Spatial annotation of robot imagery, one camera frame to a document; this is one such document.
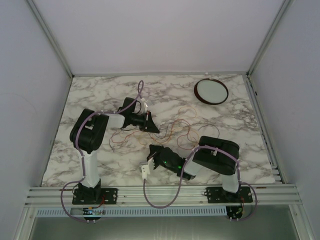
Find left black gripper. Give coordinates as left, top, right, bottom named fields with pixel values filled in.
left=130, top=110, right=160, bottom=134

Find purple long wire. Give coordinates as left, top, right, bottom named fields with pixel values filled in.
left=107, top=122, right=221, bottom=156

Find red long wire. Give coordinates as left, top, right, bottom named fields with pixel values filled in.
left=109, top=119, right=198, bottom=151

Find orange wire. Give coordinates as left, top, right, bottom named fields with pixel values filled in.
left=177, top=105, right=198, bottom=121

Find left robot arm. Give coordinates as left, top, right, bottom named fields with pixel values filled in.
left=69, top=97, right=160, bottom=205

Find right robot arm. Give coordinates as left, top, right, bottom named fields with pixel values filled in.
left=146, top=136, right=241, bottom=203

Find round brown-rimmed dish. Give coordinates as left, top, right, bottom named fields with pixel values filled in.
left=193, top=78, right=229, bottom=105

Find yellow loose wire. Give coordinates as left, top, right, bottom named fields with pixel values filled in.
left=134, top=119, right=191, bottom=146

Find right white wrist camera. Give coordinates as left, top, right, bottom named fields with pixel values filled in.
left=139, top=157, right=155, bottom=180

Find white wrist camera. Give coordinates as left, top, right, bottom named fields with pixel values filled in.
left=140, top=97, right=150, bottom=113
left=139, top=157, right=155, bottom=180

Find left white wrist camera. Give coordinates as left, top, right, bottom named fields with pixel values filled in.
left=140, top=97, right=150, bottom=113

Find grey slotted cable duct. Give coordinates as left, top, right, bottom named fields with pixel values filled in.
left=36, top=206, right=227, bottom=218

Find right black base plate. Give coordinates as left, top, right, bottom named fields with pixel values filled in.
left=204, top=186, right=253, bottom=204

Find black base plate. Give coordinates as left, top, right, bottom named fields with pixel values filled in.
left=204, top=186, right=253, bottom=204
left=72, top=187, right=118, bottom=205

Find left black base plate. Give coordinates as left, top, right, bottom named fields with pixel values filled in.
left=72, top=187, right=118, bottom=205

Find aluminium front rail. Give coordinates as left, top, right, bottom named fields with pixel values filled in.
left=24, top=184, right=302, bottom=207

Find left aluminium corner post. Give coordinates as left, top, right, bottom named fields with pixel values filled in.
left=25, top=0, right=74, bottom=79

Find aluminium corner post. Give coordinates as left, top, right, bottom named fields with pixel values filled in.
left=25, top=0, right=74, bottom=79
left=246, top=0, right=294, bottom=78

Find right aluminium corner post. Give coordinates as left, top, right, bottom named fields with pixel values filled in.
left=246, top=0, right=294, bottom=78

